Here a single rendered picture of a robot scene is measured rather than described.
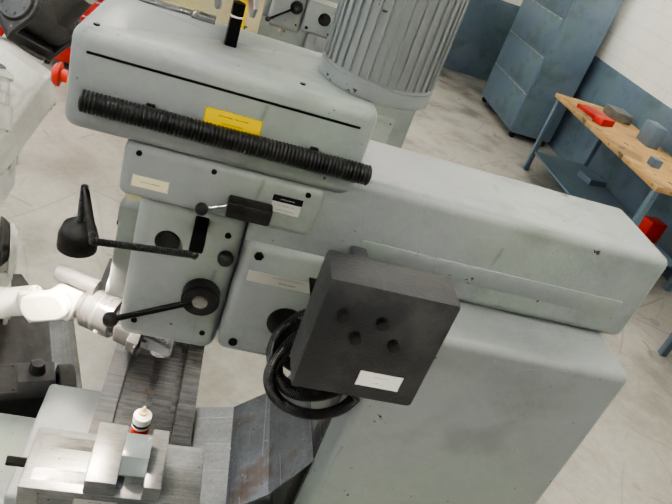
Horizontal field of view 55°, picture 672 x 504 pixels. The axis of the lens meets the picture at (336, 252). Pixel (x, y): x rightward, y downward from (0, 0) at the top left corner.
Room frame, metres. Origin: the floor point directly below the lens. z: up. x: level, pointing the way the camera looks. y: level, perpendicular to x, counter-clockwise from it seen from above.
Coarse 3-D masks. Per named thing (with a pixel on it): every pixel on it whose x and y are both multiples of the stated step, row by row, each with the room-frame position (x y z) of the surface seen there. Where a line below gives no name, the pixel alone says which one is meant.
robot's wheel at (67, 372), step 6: (60, 366) 1.47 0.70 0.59; (66, 366) 1.48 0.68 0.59; (72, 366) 1.49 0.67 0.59; (60, 372) 1.44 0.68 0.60; (66, 372) 1.45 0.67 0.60; (72, 372) 1.46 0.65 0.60; (60, 378) 1.42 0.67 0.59; (66, 378) 1.43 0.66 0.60; (72, 378) 1.44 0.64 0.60; (60, 384) 1.41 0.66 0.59; (66, 384) 1.42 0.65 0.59; (72, 384) 1.42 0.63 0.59
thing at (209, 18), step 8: (144, 0) 1.10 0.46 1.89; (152, 0) 1.10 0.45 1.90; (160, 0) 1.12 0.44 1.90; (168, 8) 1.11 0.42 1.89; (176, 8) 1.12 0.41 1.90; (184, 8) 1.13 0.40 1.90; (192, 16) 1.11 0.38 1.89; (200, 16) 1.12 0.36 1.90; (208, 16) 1.15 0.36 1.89; (216, 16) 1.15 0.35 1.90
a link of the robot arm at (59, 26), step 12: (48, 0) 1.27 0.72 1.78; (60, 0) 1.28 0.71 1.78; (72, 0) 1.29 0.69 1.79; (84, 0) 1.31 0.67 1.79; (48, 12) 1.26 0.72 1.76; (60, 12) 1.28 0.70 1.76; (72, 12) 1.30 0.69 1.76; (84, 12) 1.33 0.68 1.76; (36, 24) 1.24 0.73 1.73; (48, 24) 1.26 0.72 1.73; (60, 24) 1.29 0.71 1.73; (72, 24) 1.32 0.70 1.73; (36, 36) 1.28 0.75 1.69; (48, 36) 1.28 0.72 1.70; (60, 36) 1.30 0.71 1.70
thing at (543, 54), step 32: (544, 0) 8.75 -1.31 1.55; (576, 0) 8.05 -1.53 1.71; (608, 0) 8.14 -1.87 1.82; (512, 32) 9.23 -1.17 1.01; (544, 32) 8.36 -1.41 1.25; (576, 32) 8.10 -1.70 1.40; (512, 64) 8.82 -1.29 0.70; (544, 64) 8.05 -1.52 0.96; (576, 64) 8.14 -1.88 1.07; (512, 96) 8.40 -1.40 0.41; (544, 96) 8.10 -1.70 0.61; (512, 128) 8.05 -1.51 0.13
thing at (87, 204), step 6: (84, 192) 0.94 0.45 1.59; (84, 198) 0.93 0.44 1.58; (90, 198) 0.94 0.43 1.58; (84, 204) 0.91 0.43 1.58; (90, 204) 0.92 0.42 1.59; (84, 210) 0.90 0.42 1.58; (90, 210) 0.90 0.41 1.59; (90, 216) 0.88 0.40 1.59; (90, 222) 0.87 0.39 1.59; (90, 228) 0.85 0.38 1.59; (90, 234) 0.84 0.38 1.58; (96, 234) 0.84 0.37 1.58
